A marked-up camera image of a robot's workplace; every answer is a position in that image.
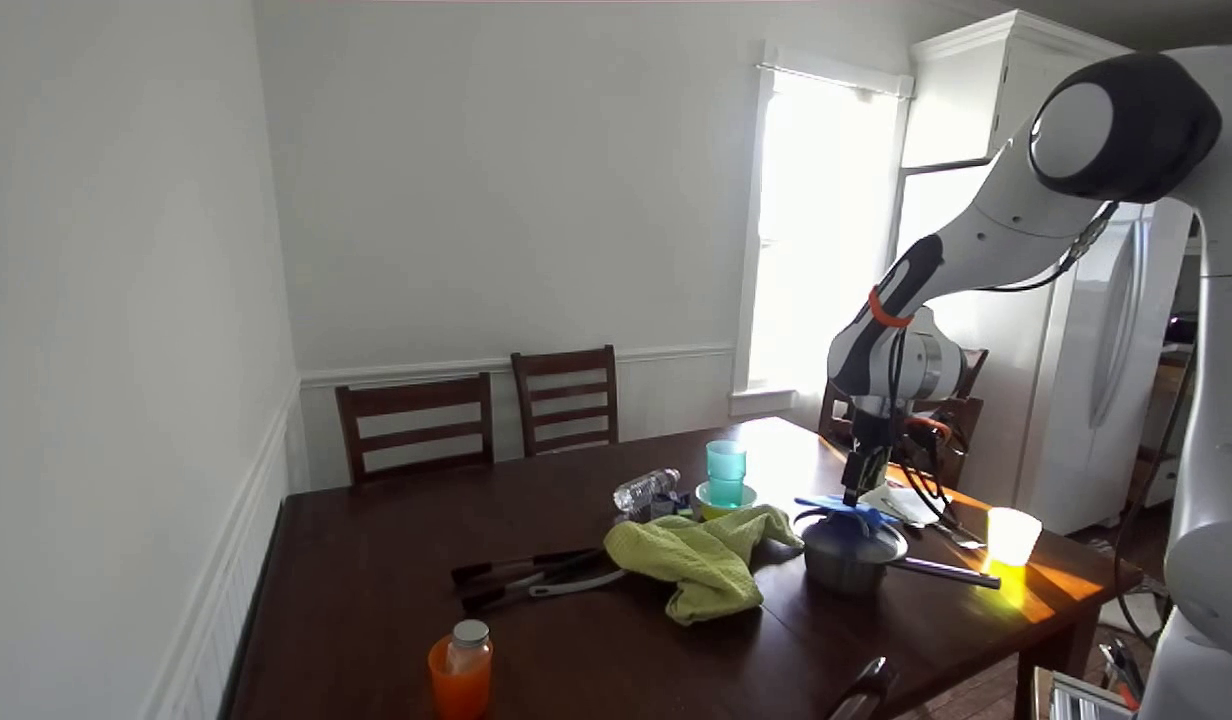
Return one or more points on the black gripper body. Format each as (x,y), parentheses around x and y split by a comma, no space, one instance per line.
(872,444)

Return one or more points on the blue striped towel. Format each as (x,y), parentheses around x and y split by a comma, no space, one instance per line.
(860,514)

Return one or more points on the steel pot lid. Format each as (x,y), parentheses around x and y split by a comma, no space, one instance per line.
(851,541)

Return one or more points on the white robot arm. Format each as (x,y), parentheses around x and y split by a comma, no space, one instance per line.
(1125,131)

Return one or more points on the chair behind robot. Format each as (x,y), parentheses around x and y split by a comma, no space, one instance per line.
(935,437)

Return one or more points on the steel saucepan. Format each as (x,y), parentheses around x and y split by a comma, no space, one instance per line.
(866,578)

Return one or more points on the teal plastic cup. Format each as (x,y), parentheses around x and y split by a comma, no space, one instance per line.
(726,477)

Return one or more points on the translucent white cup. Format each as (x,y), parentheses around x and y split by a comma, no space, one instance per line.
(1015,536)

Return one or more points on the green cloth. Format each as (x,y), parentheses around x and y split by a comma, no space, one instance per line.
(700,562)

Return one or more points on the crumpled plastic wrapper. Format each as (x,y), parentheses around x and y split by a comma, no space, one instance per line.
(654,493)

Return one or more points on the window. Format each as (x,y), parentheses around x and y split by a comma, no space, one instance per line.
(822,212)

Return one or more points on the right wooden chair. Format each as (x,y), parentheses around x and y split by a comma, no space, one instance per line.
(567,396)

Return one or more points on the wooden chair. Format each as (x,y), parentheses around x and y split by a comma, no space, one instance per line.
(567,396)
(417,424)

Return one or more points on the left wooden chair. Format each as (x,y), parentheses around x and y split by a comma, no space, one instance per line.
(417,424)

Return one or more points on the orange juice bottle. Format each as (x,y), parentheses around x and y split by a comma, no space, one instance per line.
(460,675)

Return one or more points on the black handled tongs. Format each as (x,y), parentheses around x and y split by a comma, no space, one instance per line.
(539,578)

